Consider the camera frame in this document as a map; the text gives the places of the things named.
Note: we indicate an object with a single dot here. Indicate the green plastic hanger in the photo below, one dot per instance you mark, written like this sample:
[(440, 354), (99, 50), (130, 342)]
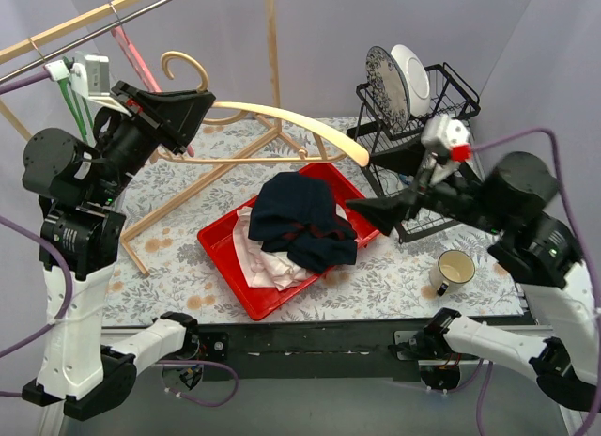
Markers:
[(72, 101)]

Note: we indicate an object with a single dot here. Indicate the blue floral plate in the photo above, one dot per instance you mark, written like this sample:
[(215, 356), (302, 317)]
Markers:
[(390, 88)]

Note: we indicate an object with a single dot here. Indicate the floral table mat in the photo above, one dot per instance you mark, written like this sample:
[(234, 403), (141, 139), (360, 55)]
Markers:
[(166, 269)]

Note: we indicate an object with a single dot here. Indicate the white tank top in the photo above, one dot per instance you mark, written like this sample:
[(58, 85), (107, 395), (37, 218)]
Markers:
[(243, 222), (266, 270)]

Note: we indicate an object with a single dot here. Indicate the wooden clothes rack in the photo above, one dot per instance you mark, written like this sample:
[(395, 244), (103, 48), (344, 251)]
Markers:
[(78, 181)]

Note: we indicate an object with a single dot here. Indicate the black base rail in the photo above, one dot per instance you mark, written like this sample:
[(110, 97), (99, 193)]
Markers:
[(317, 349)]

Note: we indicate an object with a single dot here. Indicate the white plate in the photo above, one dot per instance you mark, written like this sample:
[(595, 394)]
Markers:
[(416, 77)]

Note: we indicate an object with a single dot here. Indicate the pink plastic hanger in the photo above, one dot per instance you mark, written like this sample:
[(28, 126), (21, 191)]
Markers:
[(135, 59)]

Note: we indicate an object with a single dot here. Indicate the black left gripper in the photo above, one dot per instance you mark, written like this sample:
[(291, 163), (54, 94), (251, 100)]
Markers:
[(153, 121)]

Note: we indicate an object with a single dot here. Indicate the navy basketball jersey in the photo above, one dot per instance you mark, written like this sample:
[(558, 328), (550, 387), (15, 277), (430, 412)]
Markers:
[(297, 215)]

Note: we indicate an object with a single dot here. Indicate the red plastic tray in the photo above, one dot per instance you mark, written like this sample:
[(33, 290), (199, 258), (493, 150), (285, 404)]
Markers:
[(216, 239)]

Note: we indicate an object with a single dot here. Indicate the black wire dish rack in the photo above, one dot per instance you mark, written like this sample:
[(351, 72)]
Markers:
[(434, 168)]

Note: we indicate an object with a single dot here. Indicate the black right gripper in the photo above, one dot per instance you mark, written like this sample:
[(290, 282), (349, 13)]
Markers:
[(418, 197)]

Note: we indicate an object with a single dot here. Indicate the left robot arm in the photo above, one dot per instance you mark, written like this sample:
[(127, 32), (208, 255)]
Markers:
[(77, 370)]

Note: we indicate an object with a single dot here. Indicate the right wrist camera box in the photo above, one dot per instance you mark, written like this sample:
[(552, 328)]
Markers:
[(447, 137)]

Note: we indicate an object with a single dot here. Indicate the cream ceramic cup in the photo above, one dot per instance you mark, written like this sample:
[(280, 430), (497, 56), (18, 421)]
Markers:
[(453, 269)]

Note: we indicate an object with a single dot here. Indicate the wooden jersey hanger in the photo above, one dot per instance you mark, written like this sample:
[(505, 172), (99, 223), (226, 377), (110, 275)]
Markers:
[(332, 145)]

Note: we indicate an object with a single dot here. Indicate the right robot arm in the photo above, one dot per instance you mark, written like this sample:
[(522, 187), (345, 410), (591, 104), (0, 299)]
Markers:
[(539, 252)]

